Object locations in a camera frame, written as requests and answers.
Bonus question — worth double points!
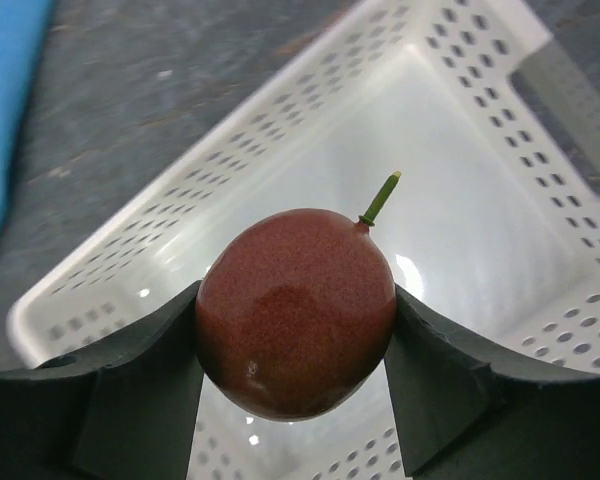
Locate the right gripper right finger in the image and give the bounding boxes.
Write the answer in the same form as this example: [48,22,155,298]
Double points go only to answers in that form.
[385,289,600,479]

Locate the blue patterned cloth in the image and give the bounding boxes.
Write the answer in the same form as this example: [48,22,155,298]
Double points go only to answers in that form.
[0,0,54,228]

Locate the brown kiwi fruit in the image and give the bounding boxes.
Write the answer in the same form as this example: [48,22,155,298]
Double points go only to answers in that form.
[194,174,399,421]

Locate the white plastic basket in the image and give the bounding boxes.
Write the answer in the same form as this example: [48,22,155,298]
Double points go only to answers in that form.
[8,1,600,479]

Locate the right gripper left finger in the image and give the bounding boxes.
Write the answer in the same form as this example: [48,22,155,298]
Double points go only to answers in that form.
[0,284,203,480]

